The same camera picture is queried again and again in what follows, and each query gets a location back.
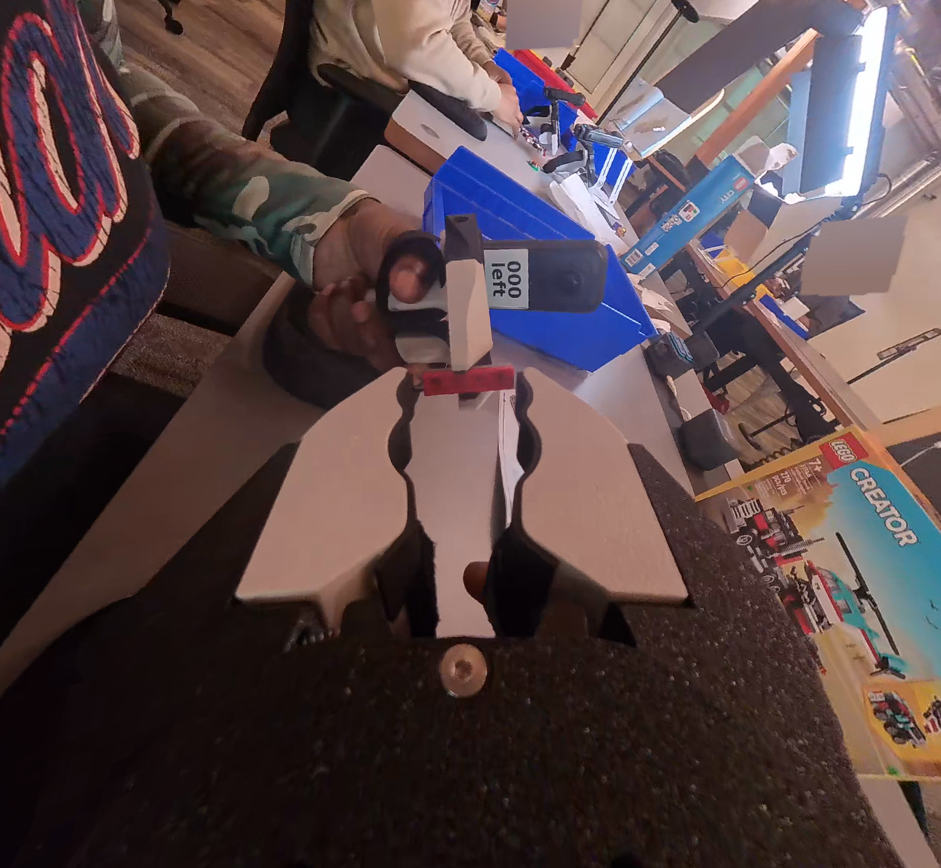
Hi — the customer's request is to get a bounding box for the person's left hand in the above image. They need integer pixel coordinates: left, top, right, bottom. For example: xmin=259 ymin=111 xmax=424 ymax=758
xmin=307 ymin=201 xmax=442 ymax=377

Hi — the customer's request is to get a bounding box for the black quilted pad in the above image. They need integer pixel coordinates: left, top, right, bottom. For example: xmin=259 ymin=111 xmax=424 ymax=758
xmin=262 ymin=279 xmax=401 ymax=413

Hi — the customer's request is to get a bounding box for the blue lego box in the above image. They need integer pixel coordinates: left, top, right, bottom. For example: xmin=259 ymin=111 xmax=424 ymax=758
xmin=621 ymin=154 xmax=774 ymax=275

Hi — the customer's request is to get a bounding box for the spare gripper on stand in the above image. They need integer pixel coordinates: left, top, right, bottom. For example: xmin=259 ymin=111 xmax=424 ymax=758
xmin=572 ymin=121 xmax=627 ymax=174
xmin=540 ymin=85 xmax=589 ymax=152

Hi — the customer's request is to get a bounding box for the red lego brick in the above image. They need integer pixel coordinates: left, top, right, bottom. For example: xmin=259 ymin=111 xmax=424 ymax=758
xmin=422 ymin=365 xmax=514 ymax=397

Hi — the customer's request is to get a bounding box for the person's black lettered sweater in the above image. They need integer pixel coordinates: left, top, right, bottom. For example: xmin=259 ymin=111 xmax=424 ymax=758
xmin=0 ymin=0 xmax=172 ymax=494

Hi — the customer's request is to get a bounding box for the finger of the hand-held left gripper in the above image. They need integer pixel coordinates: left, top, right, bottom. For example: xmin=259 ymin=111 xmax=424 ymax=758
xmin=446 ymin=258 xmax=494 ymax=373

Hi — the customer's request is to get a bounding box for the yellow lego box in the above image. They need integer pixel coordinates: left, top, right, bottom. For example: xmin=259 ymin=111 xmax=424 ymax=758
xmin=694 ymin=426 xmax=941 ymax=784

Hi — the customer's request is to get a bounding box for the blue plastic bin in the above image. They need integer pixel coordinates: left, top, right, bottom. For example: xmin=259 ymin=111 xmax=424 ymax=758
xmin=422 ymin=145 xmax=660 ymax=374

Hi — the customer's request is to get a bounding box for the dark grey cube device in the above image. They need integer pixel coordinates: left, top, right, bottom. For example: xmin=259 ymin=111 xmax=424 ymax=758
xmin=678 ymin=409 xmax=745 ymax=474

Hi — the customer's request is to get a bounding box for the black office chair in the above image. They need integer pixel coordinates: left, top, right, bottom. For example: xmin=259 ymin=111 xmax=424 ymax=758
xmin=241 ymin=0 xmax=413 ymax=182

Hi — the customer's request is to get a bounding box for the blue bin with red bin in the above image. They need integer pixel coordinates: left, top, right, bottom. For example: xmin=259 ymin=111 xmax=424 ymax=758
xmin=491 ymin=47 xmax=589 ymax=145

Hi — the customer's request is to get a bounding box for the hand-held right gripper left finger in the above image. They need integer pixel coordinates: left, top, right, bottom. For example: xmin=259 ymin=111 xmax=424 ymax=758
xmin=235 ymin=367 xmax=426 ymax=634

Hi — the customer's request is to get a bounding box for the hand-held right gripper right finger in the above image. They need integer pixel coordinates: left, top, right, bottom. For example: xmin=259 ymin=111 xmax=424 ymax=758
xmin=500 ymin=367 xmax=692 ymax=635

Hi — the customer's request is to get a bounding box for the person's left forearm camouflage sleeve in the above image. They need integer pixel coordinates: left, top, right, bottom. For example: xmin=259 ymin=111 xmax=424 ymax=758
xmin=110 ymin=63 xmax=383 ymax=292

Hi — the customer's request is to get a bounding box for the bright light panel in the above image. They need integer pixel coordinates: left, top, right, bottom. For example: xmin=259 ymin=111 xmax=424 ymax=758
xmin=781 ymin=4 xmax=902 ymax=202

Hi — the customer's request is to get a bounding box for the black battery charger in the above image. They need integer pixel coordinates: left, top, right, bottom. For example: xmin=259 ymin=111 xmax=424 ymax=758
xmin=644 ymin=330 xmax=720 ymax=378

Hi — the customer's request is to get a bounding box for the black light stand pole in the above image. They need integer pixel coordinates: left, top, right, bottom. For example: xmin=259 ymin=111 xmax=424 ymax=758
xmin=565 ymin=0 xmax=701 ymax=75

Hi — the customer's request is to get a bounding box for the open lego instruction booklet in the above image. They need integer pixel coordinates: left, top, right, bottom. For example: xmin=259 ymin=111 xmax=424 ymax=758
xmin=495 ymin=396 xmax=527 ymax=512

